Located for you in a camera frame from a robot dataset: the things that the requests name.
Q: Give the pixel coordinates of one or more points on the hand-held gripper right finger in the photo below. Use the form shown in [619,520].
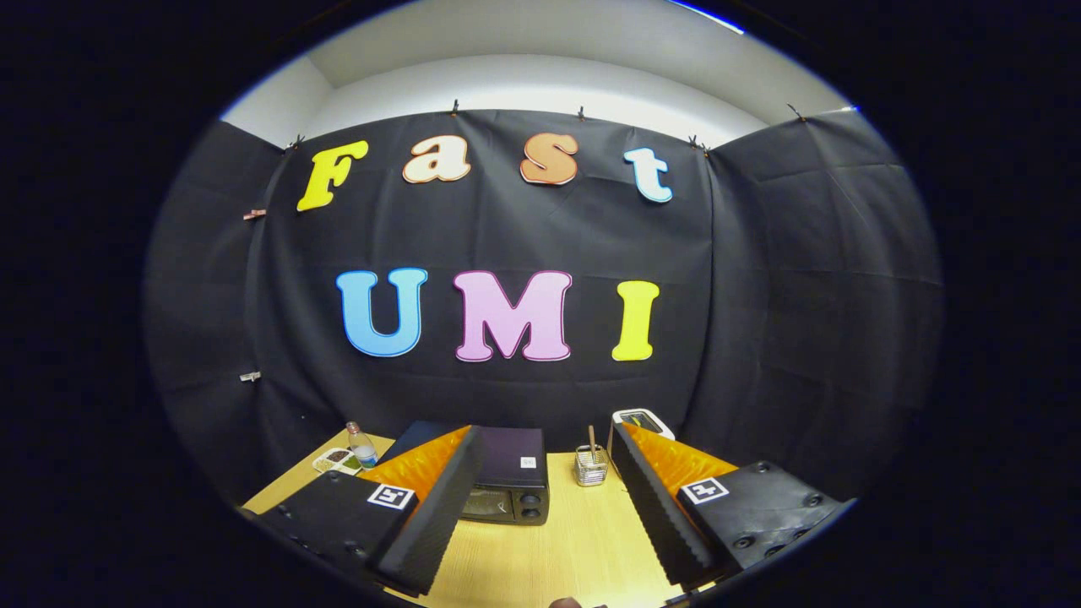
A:
[654,511]

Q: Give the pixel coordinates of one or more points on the clear plastic water bottle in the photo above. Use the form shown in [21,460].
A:
[363,452]

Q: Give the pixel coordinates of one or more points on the black toaster oven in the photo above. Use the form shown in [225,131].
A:
[511,456]

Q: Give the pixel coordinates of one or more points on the wooden stick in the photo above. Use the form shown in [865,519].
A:
[592,441]

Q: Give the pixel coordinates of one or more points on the ceiling light strip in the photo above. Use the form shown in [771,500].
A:
[705,15]

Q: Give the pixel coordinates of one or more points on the cream white toaster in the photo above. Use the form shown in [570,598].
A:
[642,420]

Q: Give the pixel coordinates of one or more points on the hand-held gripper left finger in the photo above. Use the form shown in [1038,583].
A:
[439,511]

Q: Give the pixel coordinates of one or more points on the white divided snack tray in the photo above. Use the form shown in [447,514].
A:
[332,461]

